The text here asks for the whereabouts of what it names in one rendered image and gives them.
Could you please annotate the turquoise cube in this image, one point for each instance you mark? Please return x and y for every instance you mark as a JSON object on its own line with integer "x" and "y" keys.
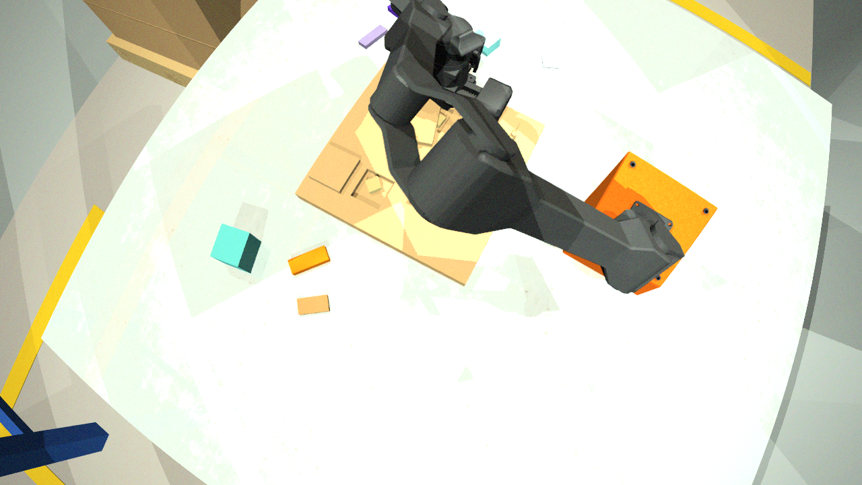
{"x": 236, "y": 248}

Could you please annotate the light teal cube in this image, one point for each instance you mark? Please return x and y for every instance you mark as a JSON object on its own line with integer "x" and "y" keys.
{"x": 492, "y": 40}

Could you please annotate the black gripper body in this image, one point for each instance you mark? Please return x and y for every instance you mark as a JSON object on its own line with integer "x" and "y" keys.
{"x": 494, "y": 95}

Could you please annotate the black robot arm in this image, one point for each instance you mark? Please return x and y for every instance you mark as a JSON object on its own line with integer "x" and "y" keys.
{"x": 475, "y": 180}

